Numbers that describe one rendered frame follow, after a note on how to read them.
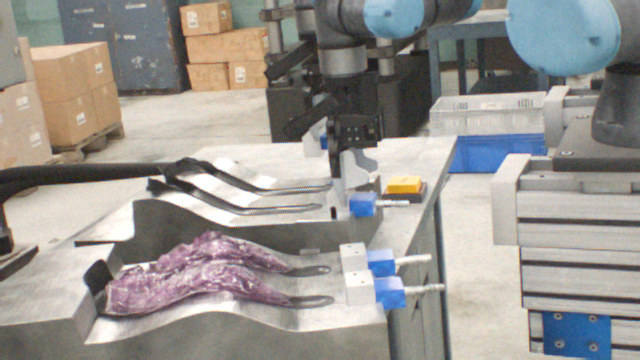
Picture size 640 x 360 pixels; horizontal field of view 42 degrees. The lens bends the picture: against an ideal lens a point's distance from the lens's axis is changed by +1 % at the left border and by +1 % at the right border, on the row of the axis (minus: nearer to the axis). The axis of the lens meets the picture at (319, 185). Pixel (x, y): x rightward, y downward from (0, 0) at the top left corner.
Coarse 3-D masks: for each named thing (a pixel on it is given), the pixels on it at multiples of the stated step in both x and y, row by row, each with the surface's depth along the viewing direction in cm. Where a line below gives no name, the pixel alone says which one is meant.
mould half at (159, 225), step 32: (224, 160) 162; (160, 192) 142; (224, 192) 149; (320, 192) 148; (128, 224) 152; (160, 224) 141; (192, 224) 139; (224, 224) 138; (256, 224) 136; (288, 224) 135; (320, 224) 133; (352, 224) 134; (128, 256) 144; (160, 256) 143
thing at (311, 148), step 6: (324, 126) 168; (324, 132) 168; (306, 138) 165; (312, 138) 165; (324, 138) 165; (306, 144) 166; (312, 144) 165; (318, 144) 165; (324, 144) 165; (306, 150) 166; (312, 150) 166; (318, 150) 165; (324, 150) 168; (306, 156) 167; (312, 156) 166; (318, 156) 166
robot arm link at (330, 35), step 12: (324, 0) 125; (336, 0) 123; (324, 12) 126; (336, 12) 123; (324, 24) 127; (336, 24) 125; (324, 36) 127; (336, 36) 126; (348, 36) 126; (324, 48) 128; (336, 48) 127
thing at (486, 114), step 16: (448, 96) 486; (464, 96) 484; (480, 96) 481; (496, 96) 478; (512, 96) 476; (528, 96) 473; (544, 96) 459; (432, 112) 453; (448, 112) 451; (464, 112) 448; (480, 112) 446; (496, 112) 443; (512, 112) 440; (528, 112) 438; (432, 128) 456; (448, 128) 454; (464, 128) 451; (480, 128) 448; (496, 128) 446; (512, 128) 443; (528, 128) 441
